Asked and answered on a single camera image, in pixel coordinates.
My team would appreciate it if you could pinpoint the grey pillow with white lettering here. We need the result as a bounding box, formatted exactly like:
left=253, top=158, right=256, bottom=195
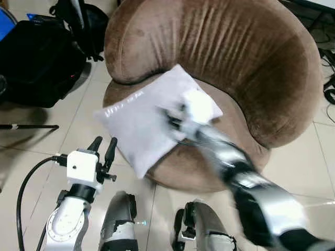
left=93, top=64, right=224, bottom=180

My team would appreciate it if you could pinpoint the brown round velvet sofa chair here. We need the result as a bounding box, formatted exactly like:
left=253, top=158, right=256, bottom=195
left=103, top=0, right=324, bottom=193

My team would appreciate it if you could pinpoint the silver left robot leg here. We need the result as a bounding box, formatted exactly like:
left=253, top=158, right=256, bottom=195
left=98, top=190, right=138, bottom=251

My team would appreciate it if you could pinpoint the silver robot leg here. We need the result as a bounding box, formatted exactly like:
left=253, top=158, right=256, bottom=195
left=98, top=190, right=138, bottom=251
left=171, top=198, right=239, bottom=251

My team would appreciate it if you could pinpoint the black suitcase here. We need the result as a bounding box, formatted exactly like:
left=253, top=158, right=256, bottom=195
left=0, top=18, right=87, bottom=108

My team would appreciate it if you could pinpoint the silver right robot leg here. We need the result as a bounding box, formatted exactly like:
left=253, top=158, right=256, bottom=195
left=171, top=198, right=239, bottom=251

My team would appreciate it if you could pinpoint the black backpack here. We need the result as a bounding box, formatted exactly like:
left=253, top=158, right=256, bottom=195
left=49, top=0, right=111, bottom=61

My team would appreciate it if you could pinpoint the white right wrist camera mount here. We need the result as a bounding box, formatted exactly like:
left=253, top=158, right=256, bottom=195
left=182, top=88, right=216, bottom=127

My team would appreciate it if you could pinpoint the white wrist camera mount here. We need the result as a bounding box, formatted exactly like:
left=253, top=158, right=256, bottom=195
left=65, top=149, right=103, bottom=189
left=182, top=88, right=216, bottom=127

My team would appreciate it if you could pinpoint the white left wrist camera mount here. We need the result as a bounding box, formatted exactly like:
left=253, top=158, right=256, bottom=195
left=65, top=149, right=103, bottom=189

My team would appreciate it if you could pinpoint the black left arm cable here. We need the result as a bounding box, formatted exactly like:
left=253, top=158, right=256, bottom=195
left=15, top=155, right=69, bottom=251

